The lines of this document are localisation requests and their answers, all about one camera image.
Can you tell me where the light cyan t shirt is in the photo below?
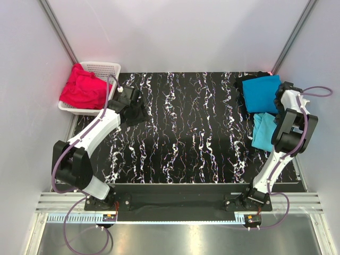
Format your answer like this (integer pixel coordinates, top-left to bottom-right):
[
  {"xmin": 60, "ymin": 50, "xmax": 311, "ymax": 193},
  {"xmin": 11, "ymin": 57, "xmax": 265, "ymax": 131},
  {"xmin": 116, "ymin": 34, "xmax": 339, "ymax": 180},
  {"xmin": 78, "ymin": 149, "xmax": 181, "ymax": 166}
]
[{"xmin": 252, "ymin": 113, "xmax": 277, "ymax": 152}]

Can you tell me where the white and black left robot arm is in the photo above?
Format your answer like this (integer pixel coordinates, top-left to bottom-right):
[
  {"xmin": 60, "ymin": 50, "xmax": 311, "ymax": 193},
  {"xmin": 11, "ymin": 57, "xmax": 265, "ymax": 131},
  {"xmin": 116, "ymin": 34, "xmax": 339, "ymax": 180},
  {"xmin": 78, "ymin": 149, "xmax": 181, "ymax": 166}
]
[{"xmin": 52, "ymin": 87, "xmax": 150, "ymax": 210}]

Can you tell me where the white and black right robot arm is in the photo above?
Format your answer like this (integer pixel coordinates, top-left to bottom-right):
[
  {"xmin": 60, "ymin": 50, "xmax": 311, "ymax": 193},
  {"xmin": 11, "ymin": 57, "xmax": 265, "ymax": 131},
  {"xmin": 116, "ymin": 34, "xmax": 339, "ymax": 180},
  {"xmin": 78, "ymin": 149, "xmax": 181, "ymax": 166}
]
[{"xmin": 239, "ymin": 82, "xmax": 319, "ymax": 211}]

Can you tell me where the white plastic basket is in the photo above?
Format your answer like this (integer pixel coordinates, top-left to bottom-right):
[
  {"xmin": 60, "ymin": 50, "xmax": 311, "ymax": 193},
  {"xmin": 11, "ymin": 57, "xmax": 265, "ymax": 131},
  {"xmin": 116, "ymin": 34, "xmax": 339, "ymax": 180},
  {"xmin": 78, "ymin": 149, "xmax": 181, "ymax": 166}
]
[{"xmin": 58, "ymin": 61, "xmax": 121, "ymax": 116}]

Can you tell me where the folded blue t shirt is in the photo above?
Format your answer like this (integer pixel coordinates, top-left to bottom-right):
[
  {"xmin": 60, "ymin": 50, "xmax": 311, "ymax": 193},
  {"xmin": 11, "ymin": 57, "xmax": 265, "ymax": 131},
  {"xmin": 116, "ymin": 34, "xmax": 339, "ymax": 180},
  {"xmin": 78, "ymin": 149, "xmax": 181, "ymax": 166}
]
[{"xmin": 241, "ymin": 74, "xmax": 282, "ymax": 114}]

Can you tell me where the red t shirt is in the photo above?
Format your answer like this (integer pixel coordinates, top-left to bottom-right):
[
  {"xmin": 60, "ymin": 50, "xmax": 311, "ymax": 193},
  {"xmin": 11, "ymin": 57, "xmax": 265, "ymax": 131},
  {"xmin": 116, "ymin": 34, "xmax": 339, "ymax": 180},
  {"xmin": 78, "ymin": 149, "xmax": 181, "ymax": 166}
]
[{"xmin": 59, "ymin": 63, "xmax": 107, "ymax": 109}]

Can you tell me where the folded black t shirt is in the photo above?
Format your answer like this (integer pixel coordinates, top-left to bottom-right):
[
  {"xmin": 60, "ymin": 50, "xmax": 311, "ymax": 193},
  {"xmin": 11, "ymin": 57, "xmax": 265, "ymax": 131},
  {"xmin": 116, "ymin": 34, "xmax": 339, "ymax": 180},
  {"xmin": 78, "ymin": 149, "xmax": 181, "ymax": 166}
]
[{"xmin": 233, "ymin": 71, "xmax": 282, "ymax": 115}]

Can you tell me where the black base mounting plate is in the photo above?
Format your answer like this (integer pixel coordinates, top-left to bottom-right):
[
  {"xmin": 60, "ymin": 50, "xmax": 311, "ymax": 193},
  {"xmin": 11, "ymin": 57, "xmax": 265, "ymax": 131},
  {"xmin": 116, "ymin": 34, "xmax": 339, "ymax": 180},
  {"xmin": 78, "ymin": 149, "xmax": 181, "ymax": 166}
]
[{"xmin": 84, "ymin": 183, "xmax": 273, "ymax": 223}]

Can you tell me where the right small circuit board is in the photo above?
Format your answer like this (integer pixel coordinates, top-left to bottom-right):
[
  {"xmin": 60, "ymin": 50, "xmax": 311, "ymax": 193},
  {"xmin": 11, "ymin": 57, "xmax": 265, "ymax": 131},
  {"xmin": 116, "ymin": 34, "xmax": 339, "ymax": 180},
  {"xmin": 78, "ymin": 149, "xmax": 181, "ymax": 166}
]
[{"xmin": 246, "ymin": 214, "xmax": 262, "ymax": 223}]

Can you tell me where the small circuit board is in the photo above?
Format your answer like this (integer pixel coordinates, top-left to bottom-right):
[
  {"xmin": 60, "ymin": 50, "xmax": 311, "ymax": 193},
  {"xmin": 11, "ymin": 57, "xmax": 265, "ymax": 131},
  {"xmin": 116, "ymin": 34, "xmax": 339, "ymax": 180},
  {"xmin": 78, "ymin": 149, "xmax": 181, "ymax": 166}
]
[
  {"xmin": 246, "ymin": 214, "xmax": 262, "ymax": 223},
  {"xmin": 103, "ymin": 214, "xmax": 117, "ymax": 222}
]

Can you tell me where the left small circuit board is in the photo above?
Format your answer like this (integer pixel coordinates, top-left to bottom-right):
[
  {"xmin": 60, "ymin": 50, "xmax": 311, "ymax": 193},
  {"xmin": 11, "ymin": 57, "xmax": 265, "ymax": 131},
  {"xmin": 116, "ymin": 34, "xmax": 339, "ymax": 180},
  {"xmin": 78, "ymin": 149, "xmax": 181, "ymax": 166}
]
[{"xmin": 103, "ymin": 214, "xmax": 117, "ymax": 222}]

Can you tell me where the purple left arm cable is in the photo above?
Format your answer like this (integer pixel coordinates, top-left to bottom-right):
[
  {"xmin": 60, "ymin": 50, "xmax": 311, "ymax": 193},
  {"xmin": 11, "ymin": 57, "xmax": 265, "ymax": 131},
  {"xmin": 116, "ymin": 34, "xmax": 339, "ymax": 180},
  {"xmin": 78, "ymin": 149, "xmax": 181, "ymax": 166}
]
[{"xmin": 51, "ymin": 74, "xmax": 123, "ymax": 253}]

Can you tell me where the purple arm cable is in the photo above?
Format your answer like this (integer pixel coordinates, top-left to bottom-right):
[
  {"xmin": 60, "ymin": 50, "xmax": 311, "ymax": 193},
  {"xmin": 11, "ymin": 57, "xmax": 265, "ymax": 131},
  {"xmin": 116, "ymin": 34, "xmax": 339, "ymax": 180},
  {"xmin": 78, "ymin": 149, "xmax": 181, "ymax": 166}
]
[
  {"xmin": 246, "ymin": 86, "xmax": 334, "ymax": 232},
  {"xmin": 51, "ymin": 74, "xmax": 123, "ymax": 253}
]

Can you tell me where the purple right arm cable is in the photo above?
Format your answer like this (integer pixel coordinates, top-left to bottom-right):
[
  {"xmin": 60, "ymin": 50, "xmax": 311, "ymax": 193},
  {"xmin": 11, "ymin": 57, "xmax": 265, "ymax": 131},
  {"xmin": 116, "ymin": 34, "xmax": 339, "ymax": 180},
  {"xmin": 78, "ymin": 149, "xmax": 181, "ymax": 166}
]
[{"xmin": 246, "ymin": 86, "xmax": 334, "ymax": 232}]

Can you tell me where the left aluminium corner post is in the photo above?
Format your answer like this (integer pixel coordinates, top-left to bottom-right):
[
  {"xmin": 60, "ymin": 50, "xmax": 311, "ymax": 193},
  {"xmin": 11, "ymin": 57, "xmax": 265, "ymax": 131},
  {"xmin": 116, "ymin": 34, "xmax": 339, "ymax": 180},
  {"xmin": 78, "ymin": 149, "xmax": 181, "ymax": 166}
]
[{"xmin": 38, "ymin": 0, "xmax": 78, "ymax": 64}]

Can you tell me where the aluminium corner post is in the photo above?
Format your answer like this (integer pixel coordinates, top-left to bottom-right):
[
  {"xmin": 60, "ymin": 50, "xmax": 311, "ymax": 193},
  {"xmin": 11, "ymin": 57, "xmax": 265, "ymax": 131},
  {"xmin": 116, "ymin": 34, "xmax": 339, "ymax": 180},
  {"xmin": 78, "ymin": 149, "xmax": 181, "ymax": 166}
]
[
  {"xmin": 271, "ymin": 0, "xmax": 318, "ymax": 74},
  {"xmin": 38, "ymin": 0, "xmax": 78, "ymax": 64}
]

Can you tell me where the right aluminium corner post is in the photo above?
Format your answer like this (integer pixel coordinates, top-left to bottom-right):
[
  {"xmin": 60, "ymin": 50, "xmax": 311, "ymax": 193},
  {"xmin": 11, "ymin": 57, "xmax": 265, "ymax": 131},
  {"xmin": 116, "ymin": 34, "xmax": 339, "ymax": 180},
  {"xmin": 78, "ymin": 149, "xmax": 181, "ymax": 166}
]
[{"xmin": 271, "ymin": 0, "xmax": 318, "ymax": 74}]

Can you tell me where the aluminium front frame rail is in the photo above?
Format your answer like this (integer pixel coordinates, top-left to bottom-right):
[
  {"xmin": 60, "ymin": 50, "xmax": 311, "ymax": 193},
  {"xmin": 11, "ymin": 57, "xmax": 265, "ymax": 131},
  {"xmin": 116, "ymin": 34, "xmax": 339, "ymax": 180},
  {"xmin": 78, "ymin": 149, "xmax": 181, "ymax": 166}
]
[{"xmin": 36, "ymin": 192, "xmax": 324, "ymax": 214}]

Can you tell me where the white slotted cable duct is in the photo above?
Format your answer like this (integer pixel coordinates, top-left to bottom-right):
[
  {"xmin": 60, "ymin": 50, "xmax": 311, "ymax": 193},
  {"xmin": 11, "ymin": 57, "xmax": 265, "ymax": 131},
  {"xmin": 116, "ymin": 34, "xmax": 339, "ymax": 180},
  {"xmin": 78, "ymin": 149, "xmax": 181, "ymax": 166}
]
[{"xmin": 47, "ymin": 213, "xmax": 104, "ymax": 224}]

